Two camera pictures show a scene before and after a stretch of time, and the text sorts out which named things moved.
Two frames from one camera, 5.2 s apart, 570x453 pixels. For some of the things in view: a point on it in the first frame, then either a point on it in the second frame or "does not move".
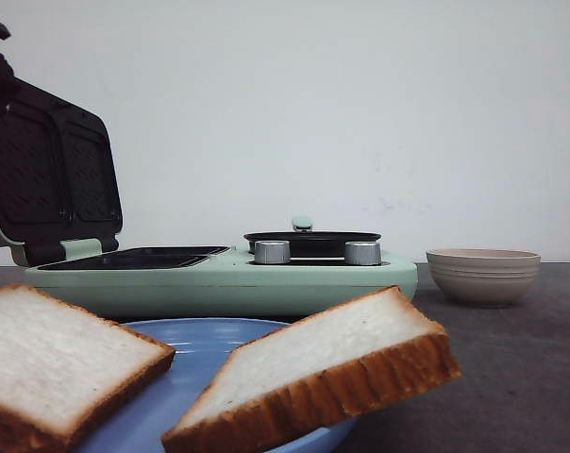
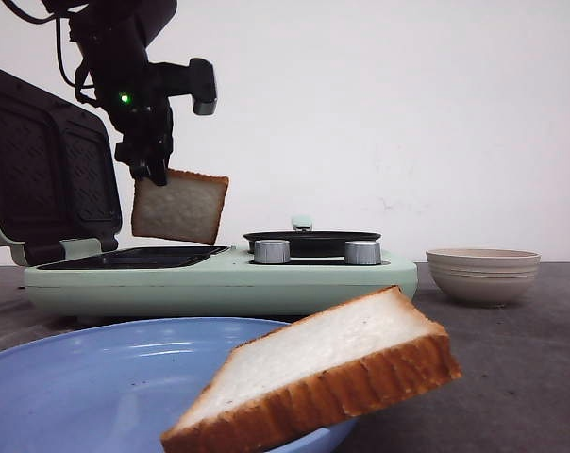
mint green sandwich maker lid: (48, 165) does not move
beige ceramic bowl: (484, 276) does not move
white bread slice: (50, 369) → (187, 209)
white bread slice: (327, 363) does not move
